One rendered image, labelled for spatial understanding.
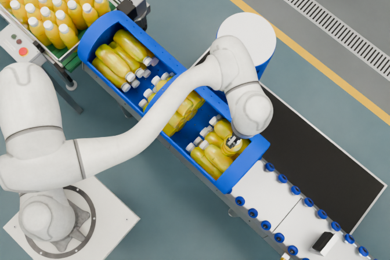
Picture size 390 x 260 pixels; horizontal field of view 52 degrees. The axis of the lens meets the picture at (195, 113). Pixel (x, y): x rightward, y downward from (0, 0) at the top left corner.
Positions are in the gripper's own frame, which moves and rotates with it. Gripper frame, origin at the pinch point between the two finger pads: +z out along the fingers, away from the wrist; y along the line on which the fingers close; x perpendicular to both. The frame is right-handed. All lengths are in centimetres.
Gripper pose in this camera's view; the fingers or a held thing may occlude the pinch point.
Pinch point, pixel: (236, 137)
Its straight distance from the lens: 143.0
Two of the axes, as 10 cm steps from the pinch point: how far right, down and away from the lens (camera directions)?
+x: -7.3, -6.6, 1.5
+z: -0.3, 2.5, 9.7
